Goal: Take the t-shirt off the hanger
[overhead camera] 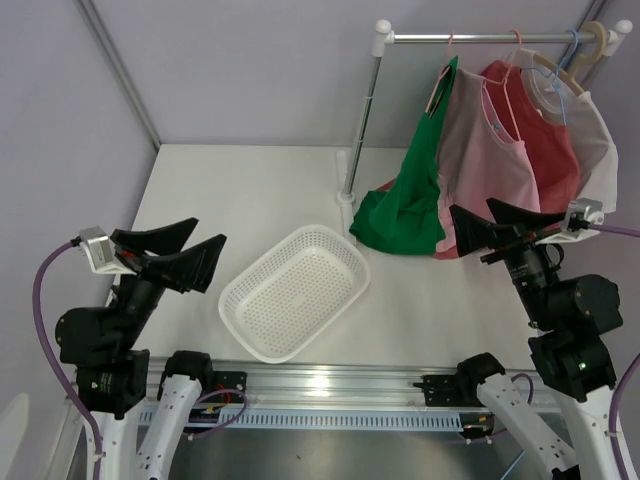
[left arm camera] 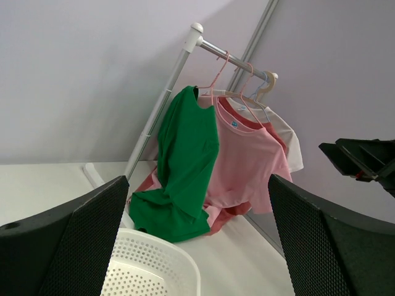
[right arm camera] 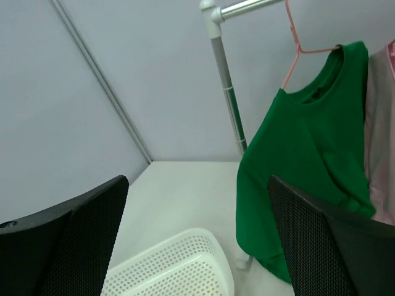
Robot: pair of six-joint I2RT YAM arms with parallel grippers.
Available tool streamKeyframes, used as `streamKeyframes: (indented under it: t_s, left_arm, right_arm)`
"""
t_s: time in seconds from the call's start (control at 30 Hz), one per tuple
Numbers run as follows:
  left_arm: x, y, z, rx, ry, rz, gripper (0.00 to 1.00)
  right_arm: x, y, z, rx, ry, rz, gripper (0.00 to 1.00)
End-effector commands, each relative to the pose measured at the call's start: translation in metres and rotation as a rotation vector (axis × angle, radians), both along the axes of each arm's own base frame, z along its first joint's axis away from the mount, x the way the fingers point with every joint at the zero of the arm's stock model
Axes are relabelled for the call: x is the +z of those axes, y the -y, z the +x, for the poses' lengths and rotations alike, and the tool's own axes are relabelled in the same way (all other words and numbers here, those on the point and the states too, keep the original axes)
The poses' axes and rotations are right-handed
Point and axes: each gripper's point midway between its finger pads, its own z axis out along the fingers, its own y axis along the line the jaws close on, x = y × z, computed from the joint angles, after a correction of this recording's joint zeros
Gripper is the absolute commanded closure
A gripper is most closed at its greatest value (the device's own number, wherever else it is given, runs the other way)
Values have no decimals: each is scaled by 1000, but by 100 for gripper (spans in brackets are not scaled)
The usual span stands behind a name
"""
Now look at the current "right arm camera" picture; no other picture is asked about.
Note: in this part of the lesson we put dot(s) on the green t shirt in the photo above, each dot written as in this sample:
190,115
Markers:
314,140

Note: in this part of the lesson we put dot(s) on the white perforated plastic basket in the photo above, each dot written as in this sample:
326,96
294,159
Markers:
191,262

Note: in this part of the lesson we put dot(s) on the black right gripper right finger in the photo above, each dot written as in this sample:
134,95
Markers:
330,250

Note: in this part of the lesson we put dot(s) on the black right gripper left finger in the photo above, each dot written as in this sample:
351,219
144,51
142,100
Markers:
64,249

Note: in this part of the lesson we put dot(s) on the light pink shirt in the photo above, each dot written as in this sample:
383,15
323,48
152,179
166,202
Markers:
379,133

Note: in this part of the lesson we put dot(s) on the silver clothes rack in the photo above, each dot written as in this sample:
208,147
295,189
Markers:
214,16

